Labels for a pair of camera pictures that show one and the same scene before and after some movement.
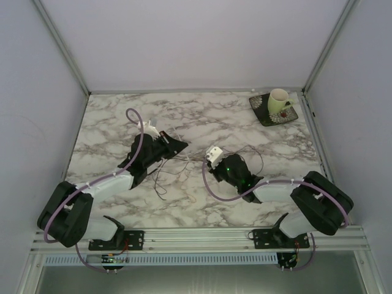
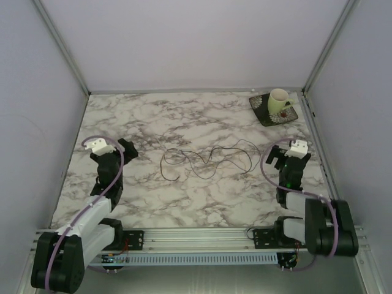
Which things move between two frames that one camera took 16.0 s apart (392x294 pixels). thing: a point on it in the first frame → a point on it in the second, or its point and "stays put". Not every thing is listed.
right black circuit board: [287, 260] stays put
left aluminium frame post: [62, 44] stays put
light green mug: [278, 100] stays put
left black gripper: [173, 146] → [130, 152]
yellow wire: [193, 160] → [253, 169]
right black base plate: [270, 239] stays put
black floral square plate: [260, 105] stays put
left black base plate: [122, 240] stays put
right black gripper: [215, 171] → [277, 152]
